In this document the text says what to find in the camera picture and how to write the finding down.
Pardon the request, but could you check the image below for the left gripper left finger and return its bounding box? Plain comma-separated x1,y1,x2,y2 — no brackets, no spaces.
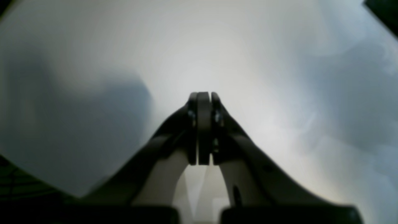
73,92,205,214

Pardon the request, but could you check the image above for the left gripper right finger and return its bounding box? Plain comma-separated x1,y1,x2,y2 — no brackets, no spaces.
211,92,361,218

